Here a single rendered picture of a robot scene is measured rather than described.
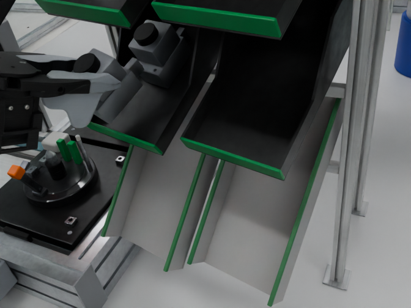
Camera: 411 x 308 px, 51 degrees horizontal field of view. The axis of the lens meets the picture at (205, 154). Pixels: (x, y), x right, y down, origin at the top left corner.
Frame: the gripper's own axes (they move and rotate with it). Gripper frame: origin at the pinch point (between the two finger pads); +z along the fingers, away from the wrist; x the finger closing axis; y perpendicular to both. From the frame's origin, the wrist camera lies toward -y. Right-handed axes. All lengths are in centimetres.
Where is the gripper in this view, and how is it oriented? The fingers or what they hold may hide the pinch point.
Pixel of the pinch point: (98, 70)
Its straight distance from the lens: 52.4
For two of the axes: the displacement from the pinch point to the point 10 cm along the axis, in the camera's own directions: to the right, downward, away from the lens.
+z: 6.6, -1.5, 7.3
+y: -2.3, 8.9, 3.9
